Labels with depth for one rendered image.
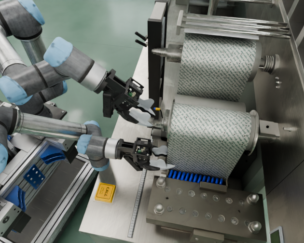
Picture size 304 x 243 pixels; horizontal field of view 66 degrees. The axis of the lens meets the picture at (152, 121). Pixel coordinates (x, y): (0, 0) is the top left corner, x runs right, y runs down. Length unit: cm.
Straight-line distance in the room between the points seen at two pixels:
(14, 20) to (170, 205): 87
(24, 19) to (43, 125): 40
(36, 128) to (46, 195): 104
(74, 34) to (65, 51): 304
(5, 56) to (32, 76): 13
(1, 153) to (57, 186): 115
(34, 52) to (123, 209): 76
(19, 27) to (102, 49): 229
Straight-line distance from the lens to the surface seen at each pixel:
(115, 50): 324
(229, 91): 92
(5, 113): 91
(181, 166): 90
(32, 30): 109
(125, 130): 119
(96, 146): 87
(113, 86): 67
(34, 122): 94
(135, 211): 101
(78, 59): 65
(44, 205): 190
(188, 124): 72
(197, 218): 88
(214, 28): 84
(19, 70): 76
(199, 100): 88
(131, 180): 106
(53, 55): 65
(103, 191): 103
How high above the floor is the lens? 187
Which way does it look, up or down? 52 degrees down
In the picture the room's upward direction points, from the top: straight up
